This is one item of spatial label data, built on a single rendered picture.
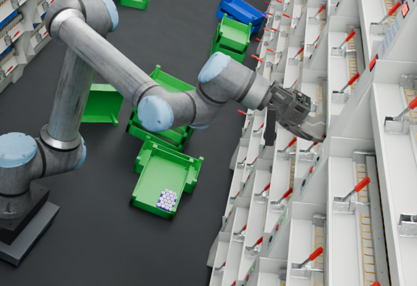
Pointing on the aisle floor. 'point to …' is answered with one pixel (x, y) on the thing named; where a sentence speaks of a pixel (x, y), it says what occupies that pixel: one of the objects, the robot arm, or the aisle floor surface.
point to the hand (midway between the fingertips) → (322, 139)
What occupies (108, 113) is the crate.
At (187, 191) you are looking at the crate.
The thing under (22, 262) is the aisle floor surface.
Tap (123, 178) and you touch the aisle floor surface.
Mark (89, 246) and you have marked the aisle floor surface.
